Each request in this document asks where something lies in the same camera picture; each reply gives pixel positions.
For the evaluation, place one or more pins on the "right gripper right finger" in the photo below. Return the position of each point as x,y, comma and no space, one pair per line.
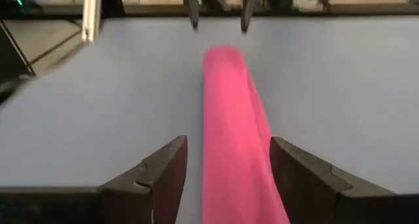
314,191

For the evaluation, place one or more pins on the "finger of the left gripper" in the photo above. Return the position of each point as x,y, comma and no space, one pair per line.
249,4
193,4

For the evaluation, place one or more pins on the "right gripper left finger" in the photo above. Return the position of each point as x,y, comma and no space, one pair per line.
140,197

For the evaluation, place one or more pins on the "pink towel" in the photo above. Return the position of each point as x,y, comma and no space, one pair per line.
235,119

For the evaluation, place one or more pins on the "white frame bar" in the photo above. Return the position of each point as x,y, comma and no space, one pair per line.
91,14

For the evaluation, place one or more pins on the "black table frame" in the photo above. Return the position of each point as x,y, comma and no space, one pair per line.
360,10

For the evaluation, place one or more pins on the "black diagonal frame strut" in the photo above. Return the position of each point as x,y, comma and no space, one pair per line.
8,67

